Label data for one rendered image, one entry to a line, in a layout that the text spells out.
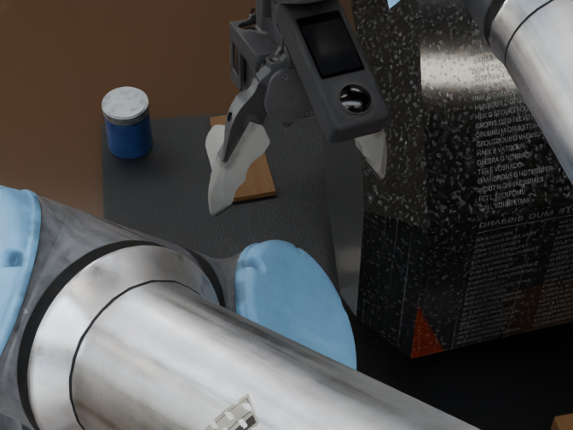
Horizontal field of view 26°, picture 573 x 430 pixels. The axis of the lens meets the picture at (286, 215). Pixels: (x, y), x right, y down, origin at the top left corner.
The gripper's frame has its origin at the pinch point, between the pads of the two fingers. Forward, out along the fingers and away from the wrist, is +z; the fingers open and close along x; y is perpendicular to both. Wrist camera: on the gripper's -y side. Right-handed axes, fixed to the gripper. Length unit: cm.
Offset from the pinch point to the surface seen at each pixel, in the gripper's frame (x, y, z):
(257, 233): -41, 119, 95
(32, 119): -6, 171, 88
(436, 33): -49, 66, 25
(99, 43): -27, 189, 82
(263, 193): -45, 127, 91
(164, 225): -23, 128, 95
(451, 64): -51, 63, 29
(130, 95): -24, 152, 76
